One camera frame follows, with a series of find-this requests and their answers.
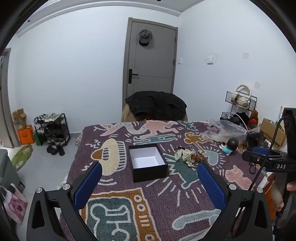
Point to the grey door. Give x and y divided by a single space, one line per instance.
155 64

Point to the white wall switch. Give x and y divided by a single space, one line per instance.
210 60

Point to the cardboard box by rack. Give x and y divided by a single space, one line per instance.
19 119

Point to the brown plush toy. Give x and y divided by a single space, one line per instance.
253 120

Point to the black wire wall basket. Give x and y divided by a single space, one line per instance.
237 109

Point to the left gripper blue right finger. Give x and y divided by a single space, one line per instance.
213 184

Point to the grey cap on door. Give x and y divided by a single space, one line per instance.
145 36

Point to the patterned purple woven blanket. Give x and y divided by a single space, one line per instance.
175 207

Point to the clear plastic bag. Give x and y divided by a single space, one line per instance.
223 130

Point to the black door handle lock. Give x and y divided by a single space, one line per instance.
130 76

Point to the open cardboard box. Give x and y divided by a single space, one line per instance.
268 129

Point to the pink tote bag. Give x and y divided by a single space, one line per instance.
14 202

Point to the white handbag in basket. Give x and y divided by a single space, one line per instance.
240 100

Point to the black open gift box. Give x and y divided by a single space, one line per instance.
147 162

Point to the person's right hand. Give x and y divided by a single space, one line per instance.
282 187

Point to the cream fabric jewelry pouch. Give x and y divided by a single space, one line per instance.
186 155

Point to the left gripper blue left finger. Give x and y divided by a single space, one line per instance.
85 184

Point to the black-haired boy figurine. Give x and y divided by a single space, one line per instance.
230 146

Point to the orange paper bag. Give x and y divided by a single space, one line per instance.
26 135

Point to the black shoe rack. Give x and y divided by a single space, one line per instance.
51 129

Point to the green oval floor mat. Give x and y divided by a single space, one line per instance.
22 156

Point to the beige chair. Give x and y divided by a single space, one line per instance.
156 113

